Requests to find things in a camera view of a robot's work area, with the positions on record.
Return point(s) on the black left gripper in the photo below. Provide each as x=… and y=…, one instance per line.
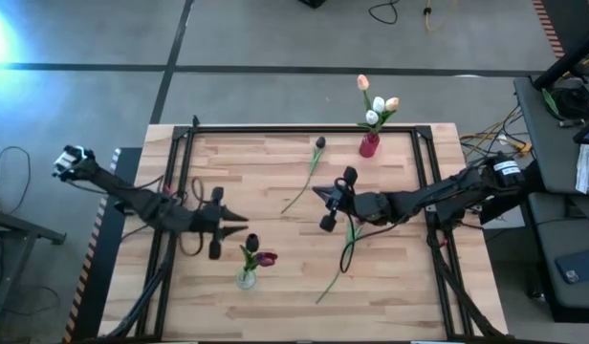
x=206, y=222

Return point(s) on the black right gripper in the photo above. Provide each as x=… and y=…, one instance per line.
x=366, y=208

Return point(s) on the black artificial tulip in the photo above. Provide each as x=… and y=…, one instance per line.
x=320, y=142
x=252, y=242

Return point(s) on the purple artificial tulip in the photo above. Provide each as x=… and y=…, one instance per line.
x=330, y=286
x=266, y=259

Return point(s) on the white artificial tulip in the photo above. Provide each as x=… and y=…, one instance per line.
x=378, y=104
x=372, y=117

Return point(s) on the cream artificial tulip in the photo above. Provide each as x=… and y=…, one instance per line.
x=392, y=103

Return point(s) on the peach artificial tulip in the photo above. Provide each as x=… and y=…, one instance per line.
x=363, y=82

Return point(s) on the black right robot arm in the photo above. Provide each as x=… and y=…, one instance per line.
x=442, y=196

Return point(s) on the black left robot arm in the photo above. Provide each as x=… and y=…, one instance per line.
x=132, y=200

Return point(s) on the clear ribbed glass vase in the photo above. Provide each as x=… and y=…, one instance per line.
x=246, y=279

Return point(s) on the red ribbed glass vase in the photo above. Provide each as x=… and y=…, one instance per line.
x=369, y=144

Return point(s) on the dark metal workbench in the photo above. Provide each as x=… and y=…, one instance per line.
x=17, y=229

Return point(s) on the dark gray desk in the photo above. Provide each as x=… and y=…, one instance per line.
x=531, y=110

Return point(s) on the green loose leaf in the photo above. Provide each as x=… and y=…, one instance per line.
x=549, y=100

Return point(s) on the white paper sheet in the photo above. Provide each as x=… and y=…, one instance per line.
x=585, y=167

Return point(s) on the black upright pole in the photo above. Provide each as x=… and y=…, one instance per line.
x=569, y=57

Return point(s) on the black aluminium rig frame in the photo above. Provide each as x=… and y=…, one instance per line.
x=275, y=128

